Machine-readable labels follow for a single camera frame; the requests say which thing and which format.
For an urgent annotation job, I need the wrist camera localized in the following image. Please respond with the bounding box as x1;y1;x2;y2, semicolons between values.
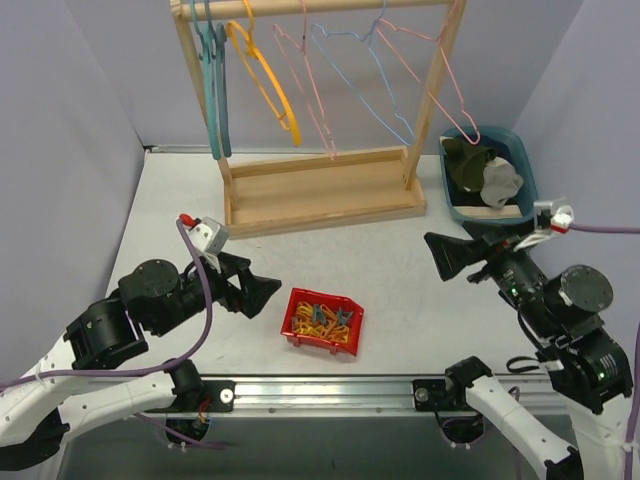
179;214;230;272
514;197;575;252

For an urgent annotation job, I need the teal plastic hanger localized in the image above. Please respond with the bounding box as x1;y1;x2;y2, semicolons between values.
189;0;222;161

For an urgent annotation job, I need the pile of coloured clips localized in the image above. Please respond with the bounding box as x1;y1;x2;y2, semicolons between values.
291;301;353;344

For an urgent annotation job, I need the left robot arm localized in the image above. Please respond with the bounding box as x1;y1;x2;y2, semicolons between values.
1;253;282;471

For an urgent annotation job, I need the blue-grey plastic hanger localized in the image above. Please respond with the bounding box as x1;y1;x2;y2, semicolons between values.
203;1;232;160

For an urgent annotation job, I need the light blue wire hanger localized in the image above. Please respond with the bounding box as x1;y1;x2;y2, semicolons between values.
309;1;415;146

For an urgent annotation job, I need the pink wire hanger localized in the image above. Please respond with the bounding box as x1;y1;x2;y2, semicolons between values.
272;1;337;160
375;1;482;145

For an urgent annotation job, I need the grey underwear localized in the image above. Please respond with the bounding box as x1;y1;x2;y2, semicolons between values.
480;157;524;209

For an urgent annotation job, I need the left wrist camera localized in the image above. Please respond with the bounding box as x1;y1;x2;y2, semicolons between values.
179;214;230;272

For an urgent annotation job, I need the aluminium rail base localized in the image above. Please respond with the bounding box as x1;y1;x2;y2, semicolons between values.
55;371;594;419

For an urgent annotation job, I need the dark olive underwear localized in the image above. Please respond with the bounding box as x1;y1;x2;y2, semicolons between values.
441;138;497;193

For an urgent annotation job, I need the orange plastic hanger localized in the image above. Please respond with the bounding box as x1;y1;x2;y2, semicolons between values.
225;0;302;147

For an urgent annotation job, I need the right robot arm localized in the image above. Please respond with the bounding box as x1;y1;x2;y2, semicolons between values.
424;232;639;479

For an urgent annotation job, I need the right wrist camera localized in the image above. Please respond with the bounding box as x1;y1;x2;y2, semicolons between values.
514;197;575;252

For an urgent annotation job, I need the wooden hanger rack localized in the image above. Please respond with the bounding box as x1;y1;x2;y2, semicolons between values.
168;0;469;239

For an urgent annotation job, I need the teal plastic basin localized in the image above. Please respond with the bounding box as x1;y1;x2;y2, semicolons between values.
439;125;539;226

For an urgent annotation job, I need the red plastic bin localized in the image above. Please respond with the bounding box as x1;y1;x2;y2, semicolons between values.
280;288;365;356

